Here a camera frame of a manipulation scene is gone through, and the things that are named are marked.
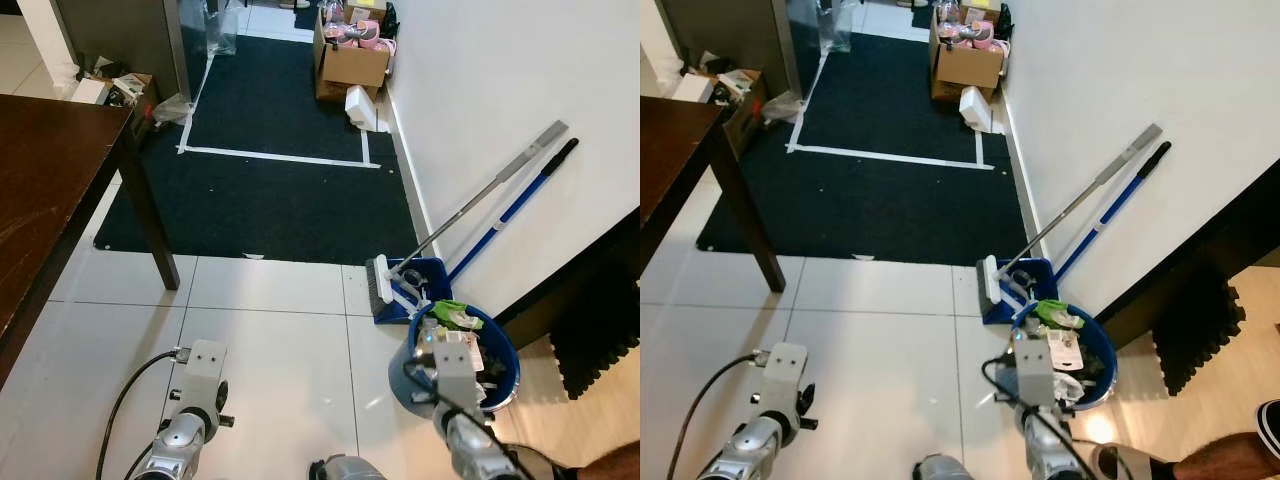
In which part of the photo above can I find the white printed paper tag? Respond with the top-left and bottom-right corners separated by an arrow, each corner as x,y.
1045,330 -> 1086,373

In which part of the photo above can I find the blue plastic bucket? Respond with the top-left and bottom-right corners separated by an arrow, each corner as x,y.
1005,300 -> 1119,411
388,300 -> 521,416

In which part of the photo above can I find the green plastic package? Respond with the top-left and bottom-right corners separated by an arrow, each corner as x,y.
432,298 -> 486,331
1035,298 -> 1086,329

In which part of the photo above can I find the grey slide slipper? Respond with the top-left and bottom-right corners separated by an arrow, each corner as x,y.
1090,440 -> 1151,480

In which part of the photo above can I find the black sock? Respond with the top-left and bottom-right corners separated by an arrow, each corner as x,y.
1135,452 -> 1181,480

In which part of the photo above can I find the black foam puzzle mat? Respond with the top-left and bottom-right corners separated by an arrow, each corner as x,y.
550,265 -> 641,401
1150,265 -> 1249,398

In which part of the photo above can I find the dark carpet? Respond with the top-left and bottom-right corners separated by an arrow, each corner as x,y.
695,30 -> 1031,266
93,30 -> 421,266

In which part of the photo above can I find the brown wooden table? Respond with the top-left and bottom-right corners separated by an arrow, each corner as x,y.
0,95 -> 181,391
640,95 -> 786,293

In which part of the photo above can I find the cardboard box with red mark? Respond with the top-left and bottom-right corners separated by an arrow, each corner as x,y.
700,65 -> 771,156
90,65 -> 161,131

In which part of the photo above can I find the clear crumpled plastic bag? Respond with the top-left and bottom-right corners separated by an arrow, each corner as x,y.
150,93 -> 193,126
760,90 -> 806,123

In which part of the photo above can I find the white small box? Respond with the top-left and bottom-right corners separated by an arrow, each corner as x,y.
343,85 -> 381,133
958,85 -> 996,134

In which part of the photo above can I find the large open cardboard box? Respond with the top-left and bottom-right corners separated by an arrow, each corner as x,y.
928,5 -> 1009,103
313,5 -> 393,103

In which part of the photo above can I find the clear plastic container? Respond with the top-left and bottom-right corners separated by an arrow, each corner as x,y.
180,0 -> 241,56
790,0 -> 846,53

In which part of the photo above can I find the grey metal cabinet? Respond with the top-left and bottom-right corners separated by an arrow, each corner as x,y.
655,0 -> 801,96
55,0 -> 191,96

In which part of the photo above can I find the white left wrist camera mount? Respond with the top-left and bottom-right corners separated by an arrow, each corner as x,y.
765,342 -> 809,413
183,340 -> 229,413

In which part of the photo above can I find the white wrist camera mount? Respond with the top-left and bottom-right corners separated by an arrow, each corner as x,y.
765,342 -> 809,413
432,330 -> 479,406
183,340 -> 229,413
1012,335 -> 1058,406

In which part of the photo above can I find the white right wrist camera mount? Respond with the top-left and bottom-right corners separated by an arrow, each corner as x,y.
432,330 -> 479,406
1012,335 -> 1058,406

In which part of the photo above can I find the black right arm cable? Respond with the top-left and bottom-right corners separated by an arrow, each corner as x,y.
980,358 -> 1111,480
403,355 -> 541,480

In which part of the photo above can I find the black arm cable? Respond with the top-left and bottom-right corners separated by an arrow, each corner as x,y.
403,355 -> 541,480
95,345 -> 191,480
665,350 -> 771,480
980,358 -> 1111,480

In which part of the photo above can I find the blue long handled dustpan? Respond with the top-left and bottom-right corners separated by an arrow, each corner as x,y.
983,140 -> 1174,326
375,138 -> 581,326

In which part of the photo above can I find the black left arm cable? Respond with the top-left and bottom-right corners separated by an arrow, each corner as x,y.
95,345 -> 191,480
665,350 -> 771,480

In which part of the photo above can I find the silver handled white broom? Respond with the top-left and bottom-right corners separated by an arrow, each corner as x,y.
977,122 -> 1166,313
365,120 -> 571,313

